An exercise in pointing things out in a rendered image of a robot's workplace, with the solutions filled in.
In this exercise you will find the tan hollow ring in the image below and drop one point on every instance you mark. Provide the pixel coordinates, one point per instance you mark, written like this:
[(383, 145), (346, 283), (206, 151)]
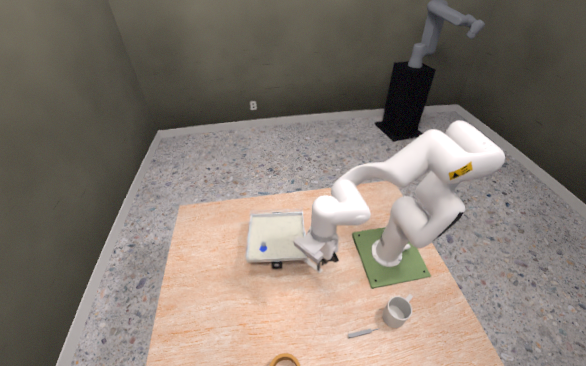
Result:
[(284, 356)]

